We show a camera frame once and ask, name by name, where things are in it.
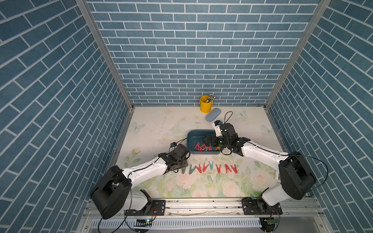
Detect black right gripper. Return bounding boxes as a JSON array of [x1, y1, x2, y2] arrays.
[[201, 134, 230, 149]]

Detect teal plastic storage box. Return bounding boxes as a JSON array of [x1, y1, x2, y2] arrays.
[[186, 129, 220, 154]]

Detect teal clothespin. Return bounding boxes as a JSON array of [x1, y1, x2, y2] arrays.
[[208, 161, 214, 170]]

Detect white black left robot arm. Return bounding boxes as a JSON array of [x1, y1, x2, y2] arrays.
[[90, 144, 190, 219]]

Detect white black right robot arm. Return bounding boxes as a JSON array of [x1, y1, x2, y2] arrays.
[[203, 121, 317, 213]]

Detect red clothespin pile in box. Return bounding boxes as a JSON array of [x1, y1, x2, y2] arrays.
[[194, 142, 212, 151]]

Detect grey fabric glasses case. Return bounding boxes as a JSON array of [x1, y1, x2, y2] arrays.
[[205, 108, 221, 122]]

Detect yellow metal bucket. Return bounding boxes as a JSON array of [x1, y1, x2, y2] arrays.
[[199, 95, 213, 114]]

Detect pens in bucket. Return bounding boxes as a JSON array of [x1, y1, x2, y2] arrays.
[[205, 94, 215, 103]]

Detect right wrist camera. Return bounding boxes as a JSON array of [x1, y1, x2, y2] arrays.
[[212, 120, 223, 137]]

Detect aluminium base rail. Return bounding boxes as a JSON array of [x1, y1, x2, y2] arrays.
[[81, 197, 324, 219]]

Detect right aluminium corner post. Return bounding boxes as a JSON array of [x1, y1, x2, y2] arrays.
[[264, 0, 331, 112]]

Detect aluminium corner post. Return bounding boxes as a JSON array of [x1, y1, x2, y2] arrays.
[[264, 0, 331, 112], [76, 0, 134, 111]]

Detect left aluminium corner post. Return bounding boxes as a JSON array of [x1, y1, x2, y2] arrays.
[[76, 0, 134, 111]]

